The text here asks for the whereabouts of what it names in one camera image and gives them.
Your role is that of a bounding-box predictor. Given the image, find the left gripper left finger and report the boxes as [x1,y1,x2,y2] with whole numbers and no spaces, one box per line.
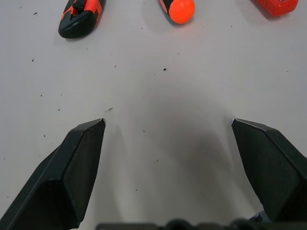
[0,118,106,230]

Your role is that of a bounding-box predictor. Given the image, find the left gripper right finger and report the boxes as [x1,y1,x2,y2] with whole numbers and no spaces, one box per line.
[231,118,307,222]

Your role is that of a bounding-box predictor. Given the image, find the orange black utility knife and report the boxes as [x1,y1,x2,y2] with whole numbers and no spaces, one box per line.
[58,0,107,39]

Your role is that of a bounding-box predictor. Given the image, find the orange black pliers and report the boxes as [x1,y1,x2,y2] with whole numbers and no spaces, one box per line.
[250,0,300,17]

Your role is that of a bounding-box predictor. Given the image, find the orange black screwdriver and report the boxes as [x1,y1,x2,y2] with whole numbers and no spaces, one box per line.
[158,0,196,24]

